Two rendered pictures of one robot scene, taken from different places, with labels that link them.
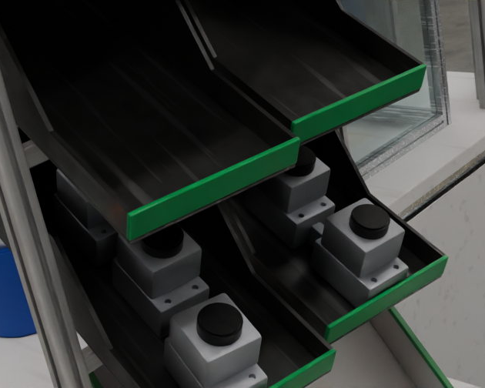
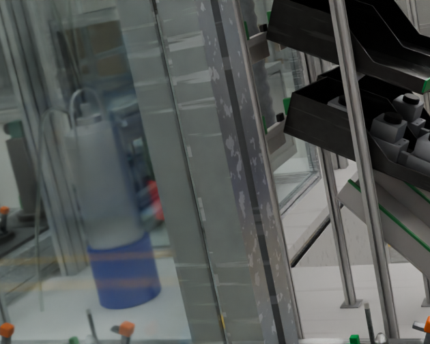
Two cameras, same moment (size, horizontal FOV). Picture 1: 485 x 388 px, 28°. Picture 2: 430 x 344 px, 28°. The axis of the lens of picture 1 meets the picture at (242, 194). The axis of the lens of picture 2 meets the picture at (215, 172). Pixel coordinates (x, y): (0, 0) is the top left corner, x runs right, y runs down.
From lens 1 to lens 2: 1.00 m
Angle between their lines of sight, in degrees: 22
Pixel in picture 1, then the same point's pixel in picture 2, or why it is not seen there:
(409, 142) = (306, 186)
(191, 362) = (429, 155)
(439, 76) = (313, 147)
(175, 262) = (402, 125)
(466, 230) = (349, 238)
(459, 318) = not seen: hidden behind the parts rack
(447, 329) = not seen: hidden behind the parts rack
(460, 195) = (344, 216)
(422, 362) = not seen: outside the picture
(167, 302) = (398, 145)
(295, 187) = (416, 108)
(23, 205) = (355, 97)
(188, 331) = (428, 142)
